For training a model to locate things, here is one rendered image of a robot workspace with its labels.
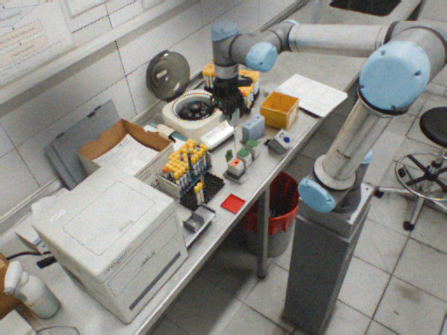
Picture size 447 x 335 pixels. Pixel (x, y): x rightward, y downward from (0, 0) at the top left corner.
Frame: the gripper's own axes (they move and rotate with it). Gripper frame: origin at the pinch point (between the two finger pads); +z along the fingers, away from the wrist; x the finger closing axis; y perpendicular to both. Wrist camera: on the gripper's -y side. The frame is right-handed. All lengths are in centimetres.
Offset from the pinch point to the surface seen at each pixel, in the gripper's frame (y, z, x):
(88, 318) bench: 71, 27, -6
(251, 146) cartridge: -11.7, 20.2, -0.5
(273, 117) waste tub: -32.9, 20.6, -1.8
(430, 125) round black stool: -101, 49, 56
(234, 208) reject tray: 13.8, 26.6, 7.9
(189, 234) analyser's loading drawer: 33.2, 22.9, 3.0
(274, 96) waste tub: -45.3, 19.4, -8.2
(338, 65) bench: -96, 27, 3
